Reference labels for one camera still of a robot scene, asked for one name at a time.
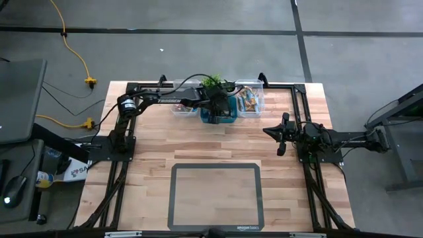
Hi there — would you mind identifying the grey laptop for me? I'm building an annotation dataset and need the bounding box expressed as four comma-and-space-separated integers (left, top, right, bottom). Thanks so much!
0, 58, 48, 145

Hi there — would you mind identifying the black metal table frame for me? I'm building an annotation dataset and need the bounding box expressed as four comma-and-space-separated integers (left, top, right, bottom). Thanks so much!
74, 72, 356, 238

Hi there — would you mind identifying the succulent in white pot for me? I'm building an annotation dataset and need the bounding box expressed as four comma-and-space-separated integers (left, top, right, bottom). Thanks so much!
221, 80, 238, 97

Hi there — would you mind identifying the white printed box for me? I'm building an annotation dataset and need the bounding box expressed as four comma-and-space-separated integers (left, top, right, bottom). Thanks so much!
62, 157, 91, 183

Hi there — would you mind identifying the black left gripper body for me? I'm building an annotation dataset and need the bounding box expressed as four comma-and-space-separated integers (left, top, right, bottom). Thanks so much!
206, 87, 232, 125

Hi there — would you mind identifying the teal plastic bin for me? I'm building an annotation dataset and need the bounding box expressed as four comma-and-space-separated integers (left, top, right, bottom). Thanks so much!
200, 96, 239, 124

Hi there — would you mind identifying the black computer mouse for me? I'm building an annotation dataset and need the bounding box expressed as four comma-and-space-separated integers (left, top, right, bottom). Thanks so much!
2, 175, 28, 209

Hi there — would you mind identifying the clear plastic bin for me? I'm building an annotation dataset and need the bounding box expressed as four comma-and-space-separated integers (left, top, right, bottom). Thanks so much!
171, 78, 202, 119
235, 78, 266, 119

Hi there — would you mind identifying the yellow extension cable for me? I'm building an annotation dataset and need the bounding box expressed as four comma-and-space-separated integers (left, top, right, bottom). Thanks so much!
35, 114, 96, 130
49, 0, 98, 89

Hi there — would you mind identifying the yellow white bottle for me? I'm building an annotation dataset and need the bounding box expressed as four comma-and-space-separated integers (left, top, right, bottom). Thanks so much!
35, 170, 56, 189

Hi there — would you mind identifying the dark grey desk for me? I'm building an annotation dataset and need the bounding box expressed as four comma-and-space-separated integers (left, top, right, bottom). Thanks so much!
0, 138, 46, 225

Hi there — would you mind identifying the brown silicone baking mat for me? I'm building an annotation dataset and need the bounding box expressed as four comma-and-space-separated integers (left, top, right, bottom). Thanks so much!
167, 162, 266, 232

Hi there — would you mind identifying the black metal stand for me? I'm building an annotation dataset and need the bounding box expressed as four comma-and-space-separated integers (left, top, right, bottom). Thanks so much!
364, 84, 423, 194

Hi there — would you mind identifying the silver metal bracket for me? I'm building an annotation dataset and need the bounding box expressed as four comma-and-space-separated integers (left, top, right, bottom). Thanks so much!
289, 232, 327, 238
104, 231, 143, 238

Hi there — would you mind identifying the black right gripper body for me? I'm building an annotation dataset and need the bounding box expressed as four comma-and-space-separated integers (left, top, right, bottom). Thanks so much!
276, 112, 300, 157

